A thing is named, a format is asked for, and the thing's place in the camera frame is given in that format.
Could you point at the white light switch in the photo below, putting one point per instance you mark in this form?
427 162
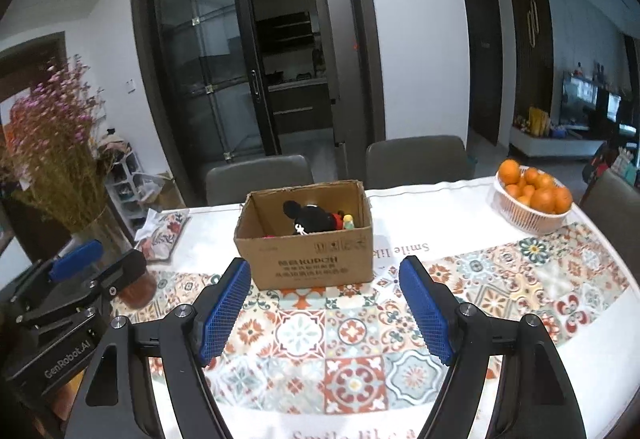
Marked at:
132 85

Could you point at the white shoe rack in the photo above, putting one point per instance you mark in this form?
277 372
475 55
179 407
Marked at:
125 179

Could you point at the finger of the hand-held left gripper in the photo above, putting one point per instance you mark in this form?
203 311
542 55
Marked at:
75 261
125 269

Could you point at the brown cardboard box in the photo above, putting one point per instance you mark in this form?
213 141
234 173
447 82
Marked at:
305 264

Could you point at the pile of oranges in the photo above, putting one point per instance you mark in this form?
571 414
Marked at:
545 199

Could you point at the dried flower bouquet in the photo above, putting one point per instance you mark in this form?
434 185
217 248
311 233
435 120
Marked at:
55 144

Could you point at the black red mouse plush toy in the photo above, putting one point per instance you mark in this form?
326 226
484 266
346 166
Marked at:
310 219

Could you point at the dark wooden double door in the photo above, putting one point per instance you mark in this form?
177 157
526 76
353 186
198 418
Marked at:
530 44

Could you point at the glass vase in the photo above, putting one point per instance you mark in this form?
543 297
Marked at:
135 289

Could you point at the white plastic basket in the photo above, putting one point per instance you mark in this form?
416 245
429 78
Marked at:
525 219

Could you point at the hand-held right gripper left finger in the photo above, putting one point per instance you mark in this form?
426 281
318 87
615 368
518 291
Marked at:
225 314

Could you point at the dark kitchen cabinet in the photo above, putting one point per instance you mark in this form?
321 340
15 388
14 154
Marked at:
295 109

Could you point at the yellow packet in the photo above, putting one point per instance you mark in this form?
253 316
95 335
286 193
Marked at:
539 121

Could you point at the grey refrigerator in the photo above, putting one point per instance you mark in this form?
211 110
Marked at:
340 69

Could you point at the dark interior door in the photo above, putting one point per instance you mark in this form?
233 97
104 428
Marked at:
484 69

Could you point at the floral tissue pouch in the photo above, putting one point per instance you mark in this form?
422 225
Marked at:
167 234

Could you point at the white television cabinet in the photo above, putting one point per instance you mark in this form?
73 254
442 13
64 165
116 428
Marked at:
545 146

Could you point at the brown carton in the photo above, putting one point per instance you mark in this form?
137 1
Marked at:
167 191

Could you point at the grey dining chair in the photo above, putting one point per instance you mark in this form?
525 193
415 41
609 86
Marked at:
417 161
615 204
260 179

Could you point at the television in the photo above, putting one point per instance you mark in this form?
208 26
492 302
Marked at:
585 94

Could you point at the dark glass sliding door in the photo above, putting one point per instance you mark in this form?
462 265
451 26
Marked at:
200 69

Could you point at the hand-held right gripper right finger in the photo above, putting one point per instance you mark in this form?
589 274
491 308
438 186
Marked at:
427 314

